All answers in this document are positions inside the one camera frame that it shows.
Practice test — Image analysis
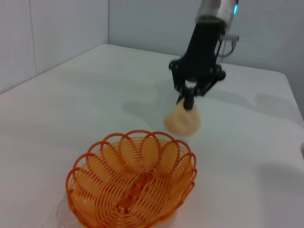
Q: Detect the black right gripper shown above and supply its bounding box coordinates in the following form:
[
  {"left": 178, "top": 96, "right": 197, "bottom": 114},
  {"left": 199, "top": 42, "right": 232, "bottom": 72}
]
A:
[{"left": 169, "top": 20, "right": 227, "bottom": 111}]

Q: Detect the beige round bread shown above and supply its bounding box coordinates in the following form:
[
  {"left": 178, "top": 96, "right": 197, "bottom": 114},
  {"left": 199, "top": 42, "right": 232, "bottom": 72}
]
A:
[{"left": 163, "top": 100, "right": 201, "bottom": 137}]

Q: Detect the orange plastic wire basket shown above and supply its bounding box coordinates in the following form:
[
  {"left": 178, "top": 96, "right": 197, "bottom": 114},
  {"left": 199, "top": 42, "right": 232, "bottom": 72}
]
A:
[{"left": 66, "top": 129, "right": 198, "bottom": 228}]

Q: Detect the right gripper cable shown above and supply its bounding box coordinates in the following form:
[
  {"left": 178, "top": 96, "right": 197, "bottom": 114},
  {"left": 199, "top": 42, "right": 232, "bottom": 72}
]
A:
[{"left": 217, "top": 33, "right": 240, "bottom": 58}]

